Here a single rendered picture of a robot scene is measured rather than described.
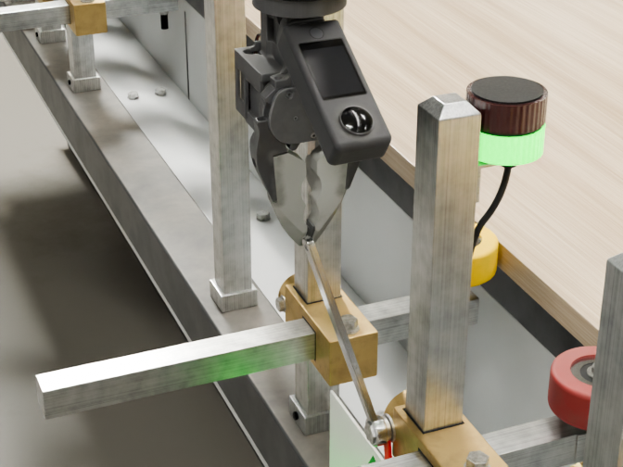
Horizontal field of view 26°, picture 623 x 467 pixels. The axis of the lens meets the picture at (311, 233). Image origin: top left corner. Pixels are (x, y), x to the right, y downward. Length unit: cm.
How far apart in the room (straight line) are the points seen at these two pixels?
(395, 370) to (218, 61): 44
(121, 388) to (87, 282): 186
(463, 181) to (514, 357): 44
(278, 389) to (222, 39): 38
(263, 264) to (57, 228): 153
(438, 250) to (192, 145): 123
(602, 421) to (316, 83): 32
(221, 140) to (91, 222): 187
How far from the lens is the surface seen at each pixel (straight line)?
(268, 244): 190
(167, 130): 227
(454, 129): 98
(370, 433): 114
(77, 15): 212
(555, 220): 138
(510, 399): 145
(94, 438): 259
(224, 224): 154
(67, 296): 304
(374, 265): 171
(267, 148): 103
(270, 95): 101
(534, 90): 101
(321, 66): 99
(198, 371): 125
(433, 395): 109
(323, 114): 96
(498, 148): 100
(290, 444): 138
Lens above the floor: 152
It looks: 28 degrees down
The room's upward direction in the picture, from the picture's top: straight up
